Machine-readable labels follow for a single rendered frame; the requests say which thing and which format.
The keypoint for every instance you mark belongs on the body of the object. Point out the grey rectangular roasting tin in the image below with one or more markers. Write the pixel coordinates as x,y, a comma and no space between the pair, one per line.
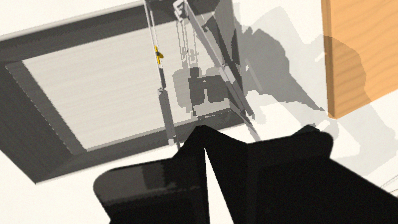
80,93

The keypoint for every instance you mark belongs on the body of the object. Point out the light wooden board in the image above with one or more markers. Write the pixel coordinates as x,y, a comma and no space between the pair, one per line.
361,52

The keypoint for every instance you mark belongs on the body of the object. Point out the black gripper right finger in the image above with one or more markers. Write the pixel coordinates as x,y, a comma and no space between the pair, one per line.
236,164

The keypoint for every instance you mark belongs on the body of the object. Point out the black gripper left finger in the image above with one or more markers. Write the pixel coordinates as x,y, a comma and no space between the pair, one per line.
181,176

